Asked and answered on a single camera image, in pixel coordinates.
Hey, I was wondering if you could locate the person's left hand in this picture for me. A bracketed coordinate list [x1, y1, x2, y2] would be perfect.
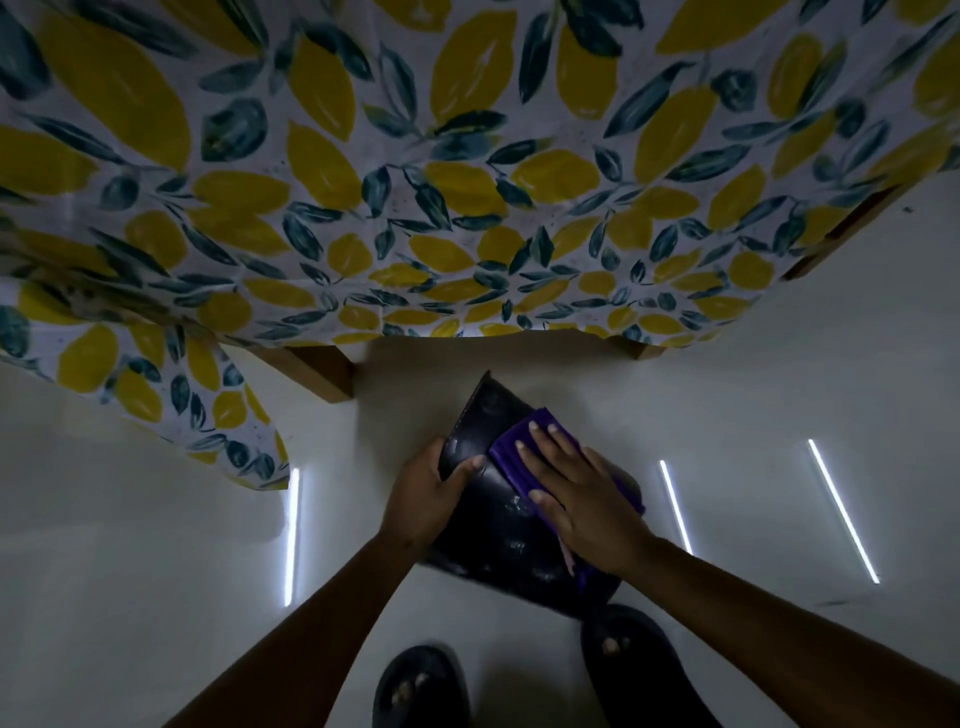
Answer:
[378, 437, 488, 555]

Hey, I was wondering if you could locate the person's right hand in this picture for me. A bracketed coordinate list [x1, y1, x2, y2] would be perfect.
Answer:
[515, 421, 655, 580]

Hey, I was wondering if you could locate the purple cleaning cloth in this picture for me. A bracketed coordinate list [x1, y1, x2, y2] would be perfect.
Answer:
[488, 407, 647, 595]

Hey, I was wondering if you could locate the black leather shoe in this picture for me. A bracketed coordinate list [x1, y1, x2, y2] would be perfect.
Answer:
[422, 370, 646, 621]

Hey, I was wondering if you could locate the person's right forearm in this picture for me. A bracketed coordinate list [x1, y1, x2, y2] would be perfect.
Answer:
[621, 536, 960, 728]

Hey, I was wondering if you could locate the person's left forearm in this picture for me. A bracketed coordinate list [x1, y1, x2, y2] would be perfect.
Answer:
[163, 531, 421, 728]

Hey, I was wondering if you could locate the black right sandal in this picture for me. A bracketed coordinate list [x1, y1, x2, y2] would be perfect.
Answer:
[579, 604, 723, 728]

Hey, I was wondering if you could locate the black sandal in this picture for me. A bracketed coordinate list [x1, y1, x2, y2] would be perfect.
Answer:
[372, 642, 472, 728]
[579, 604, 723, 728]

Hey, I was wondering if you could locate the black left sandal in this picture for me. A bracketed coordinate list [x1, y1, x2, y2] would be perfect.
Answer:
[372, 642, 472, 728]

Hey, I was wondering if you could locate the lemon print tablecloth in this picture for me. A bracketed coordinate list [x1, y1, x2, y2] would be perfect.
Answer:
[0, 0, 960, 493]

